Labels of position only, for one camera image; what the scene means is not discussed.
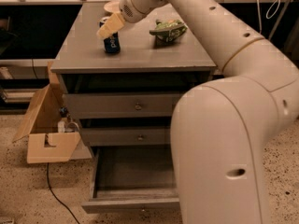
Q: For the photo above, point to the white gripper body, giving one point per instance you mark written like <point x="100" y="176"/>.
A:
<point x="128" y="7"/>

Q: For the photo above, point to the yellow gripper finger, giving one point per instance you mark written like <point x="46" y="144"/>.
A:
<point x="112" y="25"/>

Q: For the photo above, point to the blue pepsi can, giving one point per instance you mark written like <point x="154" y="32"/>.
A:
<point x="111" y="44"/>

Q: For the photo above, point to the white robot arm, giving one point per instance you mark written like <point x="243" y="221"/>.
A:
<point x="219" y="128"/>

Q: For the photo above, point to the grey drawer cabinet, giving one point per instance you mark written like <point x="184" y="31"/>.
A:
<point x="83" y="52"/>

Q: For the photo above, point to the grey top drawer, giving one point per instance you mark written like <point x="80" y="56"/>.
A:
<point x="122" y="95"/>

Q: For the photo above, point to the grey drawer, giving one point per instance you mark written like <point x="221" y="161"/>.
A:
<point x="126" y="131"/>
<point x="128" y="178"/>
<point x="122" y="95"/>

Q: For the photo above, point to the grey middle drawer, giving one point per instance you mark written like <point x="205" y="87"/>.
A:
<point x="126" y="131"/>

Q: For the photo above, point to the grey bottom drawer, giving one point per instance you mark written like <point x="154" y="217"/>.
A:
<point x="128" y="178"/>

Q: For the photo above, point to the white bowl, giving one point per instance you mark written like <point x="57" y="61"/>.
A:
<point x="112" y="6"/>

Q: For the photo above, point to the green chip bag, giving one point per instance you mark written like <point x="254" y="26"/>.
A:
<point x="168" y="31"/>

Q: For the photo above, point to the white bottle in box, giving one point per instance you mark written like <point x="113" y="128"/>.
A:
<point x="61" y="126"/>

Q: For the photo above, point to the open cardboard box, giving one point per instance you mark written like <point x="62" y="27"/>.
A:
<point x="39" y="125"/>

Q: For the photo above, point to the metal stand pole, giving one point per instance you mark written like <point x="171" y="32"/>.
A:
<point x="279" y="19"/>

